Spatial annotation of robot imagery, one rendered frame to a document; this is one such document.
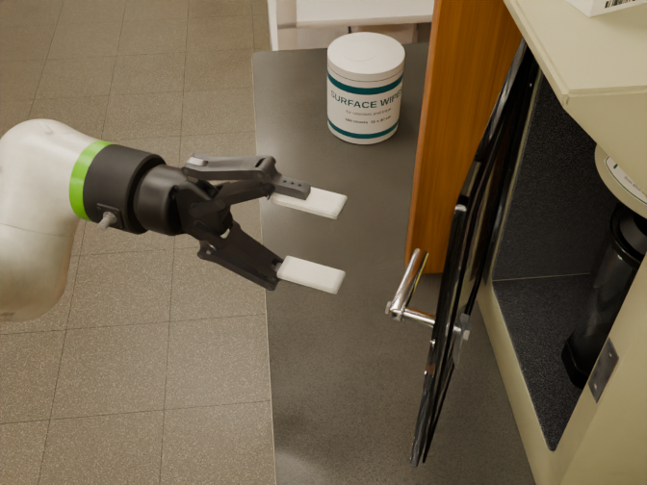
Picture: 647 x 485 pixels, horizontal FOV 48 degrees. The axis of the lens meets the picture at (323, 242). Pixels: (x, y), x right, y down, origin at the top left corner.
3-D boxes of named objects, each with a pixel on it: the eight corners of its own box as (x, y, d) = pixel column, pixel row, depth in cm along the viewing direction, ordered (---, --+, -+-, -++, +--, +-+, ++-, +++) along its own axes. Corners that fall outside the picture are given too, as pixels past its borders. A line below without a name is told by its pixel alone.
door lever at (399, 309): (461, 272, 75) (464, 255, 73) (436, 343, 68) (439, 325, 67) (410, 258, 76) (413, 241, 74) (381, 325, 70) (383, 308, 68)
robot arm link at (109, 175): (125, 123, 83) (140, 185, 89) (64, 187, 75) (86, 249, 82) (172, 135, 81) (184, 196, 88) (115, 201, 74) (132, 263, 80)
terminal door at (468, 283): (478, 280, 100) (541, 10, 71) (414, 473, 80) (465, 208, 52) (473, 278, 100) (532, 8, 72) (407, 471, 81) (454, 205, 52)
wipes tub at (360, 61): (392, 100, 138) (398, 29, 127) (404, 143, 129) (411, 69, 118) (323, 104, 137) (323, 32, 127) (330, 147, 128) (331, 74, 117)
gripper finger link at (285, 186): (264, 180, 74) (262, 156, 72) (311, 191, 73) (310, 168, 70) (258, 189, 73) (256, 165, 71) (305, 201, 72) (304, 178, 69)
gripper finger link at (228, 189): (211, 196, 81) (203, 187, 80) (288, 174, 74) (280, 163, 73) (194, 219, 78) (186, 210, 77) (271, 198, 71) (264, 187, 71)
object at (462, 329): (465, 352, 72) (474, 316, 68) (459, 370, 70) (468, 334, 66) (446, 346, 72) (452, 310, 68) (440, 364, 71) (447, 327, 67)
